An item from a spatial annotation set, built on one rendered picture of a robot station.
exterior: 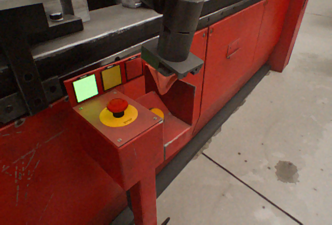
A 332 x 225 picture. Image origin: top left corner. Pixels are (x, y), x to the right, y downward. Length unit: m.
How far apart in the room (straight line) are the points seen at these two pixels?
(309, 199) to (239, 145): 0.45
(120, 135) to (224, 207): 0.92
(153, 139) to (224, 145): 1.11
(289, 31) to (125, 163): 2.15
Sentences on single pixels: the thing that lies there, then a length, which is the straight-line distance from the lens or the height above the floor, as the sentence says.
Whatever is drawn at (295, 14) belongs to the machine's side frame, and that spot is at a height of 0.55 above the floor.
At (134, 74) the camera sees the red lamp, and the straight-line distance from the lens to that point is 0.56.
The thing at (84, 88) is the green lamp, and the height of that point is 0.81.
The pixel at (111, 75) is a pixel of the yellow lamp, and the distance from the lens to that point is 0.52.
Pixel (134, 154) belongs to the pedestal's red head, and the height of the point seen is 0.74.
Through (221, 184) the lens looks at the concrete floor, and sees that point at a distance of 1.33.
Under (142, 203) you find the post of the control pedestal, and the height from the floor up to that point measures 0.48.
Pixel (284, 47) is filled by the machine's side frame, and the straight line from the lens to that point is 2.46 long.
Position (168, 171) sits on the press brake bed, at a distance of 1.29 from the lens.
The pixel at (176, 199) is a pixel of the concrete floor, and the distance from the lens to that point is 1.26.
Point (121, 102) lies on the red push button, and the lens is 0.44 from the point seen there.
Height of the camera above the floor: 1.05
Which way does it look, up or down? 35 degrees down
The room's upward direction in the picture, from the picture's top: straight up
